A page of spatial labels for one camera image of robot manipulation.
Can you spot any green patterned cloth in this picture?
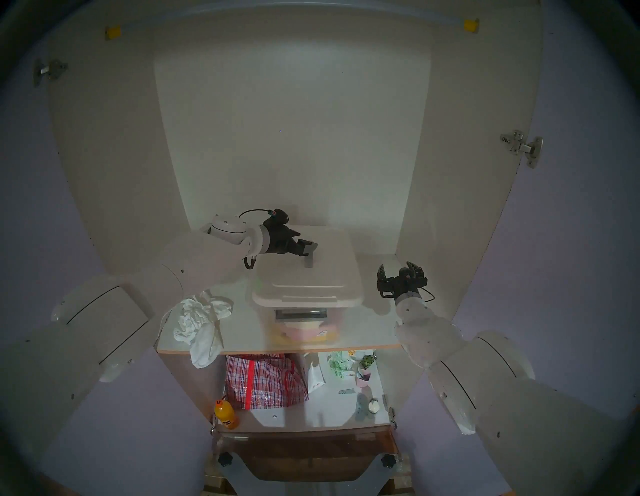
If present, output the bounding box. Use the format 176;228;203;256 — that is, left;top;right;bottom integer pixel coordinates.
327;351;357;379

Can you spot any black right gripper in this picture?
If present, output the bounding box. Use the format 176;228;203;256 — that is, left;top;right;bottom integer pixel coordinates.
376;260;429;301

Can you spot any yellow clothing item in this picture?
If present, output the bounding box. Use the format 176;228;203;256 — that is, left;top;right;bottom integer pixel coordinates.
271;330;337;345

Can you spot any white bin lid grey handle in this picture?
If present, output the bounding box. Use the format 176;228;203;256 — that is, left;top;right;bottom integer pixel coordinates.
251;225;364;309

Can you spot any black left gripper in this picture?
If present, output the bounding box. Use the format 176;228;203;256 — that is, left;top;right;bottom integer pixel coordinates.
259;222;319;258

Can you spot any clear plastic storage bin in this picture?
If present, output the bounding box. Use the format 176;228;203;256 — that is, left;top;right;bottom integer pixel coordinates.
259;302;347;346

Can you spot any brown wooden drawer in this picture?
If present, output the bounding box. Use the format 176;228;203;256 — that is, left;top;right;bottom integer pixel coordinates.
215;430;396;483

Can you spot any white wooden wardrobe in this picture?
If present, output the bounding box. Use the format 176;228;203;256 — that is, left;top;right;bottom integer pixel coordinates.
47;0;546;436

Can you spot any pink clothing item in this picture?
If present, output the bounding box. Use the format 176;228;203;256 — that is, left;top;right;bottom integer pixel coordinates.
279;322;342;342

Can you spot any white paper bag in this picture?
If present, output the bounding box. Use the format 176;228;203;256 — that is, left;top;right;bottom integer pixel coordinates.
306;360;326;395

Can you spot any lilac wardrobe door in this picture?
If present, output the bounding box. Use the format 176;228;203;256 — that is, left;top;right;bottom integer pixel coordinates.
0;0;213;496
390;10;640;496

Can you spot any pale closet rod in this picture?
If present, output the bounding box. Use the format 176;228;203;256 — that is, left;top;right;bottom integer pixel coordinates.
120;2;466;32

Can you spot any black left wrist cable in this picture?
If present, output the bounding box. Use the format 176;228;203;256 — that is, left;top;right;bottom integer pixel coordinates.
239;209;274;271

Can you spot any white clothing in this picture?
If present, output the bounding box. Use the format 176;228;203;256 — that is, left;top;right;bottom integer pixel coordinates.
172;291;234;369

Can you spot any red plaid woven bag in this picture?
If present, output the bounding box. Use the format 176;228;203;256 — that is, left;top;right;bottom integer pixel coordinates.
224;354;310;411

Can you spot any orange juice bottle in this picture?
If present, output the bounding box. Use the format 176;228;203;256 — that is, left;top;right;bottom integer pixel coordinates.
214;398;240;431

